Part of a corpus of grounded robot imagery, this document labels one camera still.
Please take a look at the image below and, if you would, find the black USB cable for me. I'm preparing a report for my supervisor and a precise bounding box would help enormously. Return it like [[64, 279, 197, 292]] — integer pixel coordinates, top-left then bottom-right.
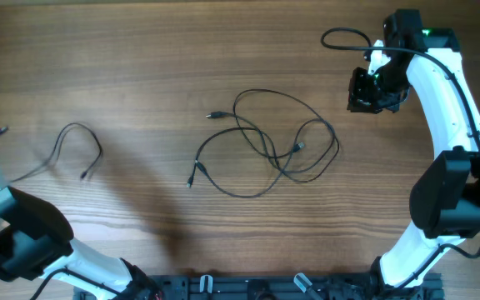
[[186, 88, 341, 199]]

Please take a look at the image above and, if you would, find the thin black audio cable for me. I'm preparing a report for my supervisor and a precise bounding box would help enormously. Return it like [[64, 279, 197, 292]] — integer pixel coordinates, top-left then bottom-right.
[[0, 122, 103, 184]]

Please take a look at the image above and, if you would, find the right camera black cable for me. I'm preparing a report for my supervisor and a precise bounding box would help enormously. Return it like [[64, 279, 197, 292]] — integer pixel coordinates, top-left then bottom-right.
[[320, 27, 480, 288]]

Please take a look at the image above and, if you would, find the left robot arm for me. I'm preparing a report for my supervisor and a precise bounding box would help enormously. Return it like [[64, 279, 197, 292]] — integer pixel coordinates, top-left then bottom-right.
[[0, 171, 163, 299]]

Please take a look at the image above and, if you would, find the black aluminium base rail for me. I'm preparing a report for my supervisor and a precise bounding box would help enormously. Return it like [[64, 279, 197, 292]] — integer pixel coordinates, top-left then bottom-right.
[[72, 272, 445, 300]]

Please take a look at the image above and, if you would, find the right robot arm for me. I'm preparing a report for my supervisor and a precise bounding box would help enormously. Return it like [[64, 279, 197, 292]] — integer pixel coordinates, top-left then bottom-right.
[[347, 9, 480, 296]]

